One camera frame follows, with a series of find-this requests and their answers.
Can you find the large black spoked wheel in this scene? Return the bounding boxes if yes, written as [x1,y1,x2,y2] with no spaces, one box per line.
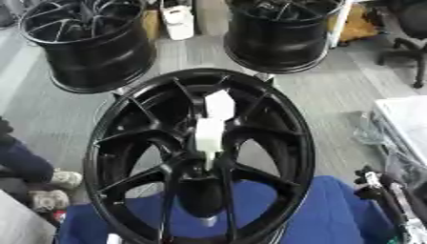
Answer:
[81,67,317,244]

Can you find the black wheel rim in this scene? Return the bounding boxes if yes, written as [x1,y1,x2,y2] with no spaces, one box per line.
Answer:
[16,0,159,95]
[221,0,349,75]

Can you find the white plastic canister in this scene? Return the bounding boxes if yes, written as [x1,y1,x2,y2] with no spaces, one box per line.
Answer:
[158,0,197,41]

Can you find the clear plastic bag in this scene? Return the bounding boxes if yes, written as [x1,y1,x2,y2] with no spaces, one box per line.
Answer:
[352,111,393,148]

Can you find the tan cardboard box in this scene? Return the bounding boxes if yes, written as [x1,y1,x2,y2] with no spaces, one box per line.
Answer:
[336,2,387,45]

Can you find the white tray table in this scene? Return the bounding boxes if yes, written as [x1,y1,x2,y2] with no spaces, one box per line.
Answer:
[370,95,427,166]

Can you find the black office chair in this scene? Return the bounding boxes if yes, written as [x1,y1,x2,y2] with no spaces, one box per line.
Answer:
[375,0,427,90]

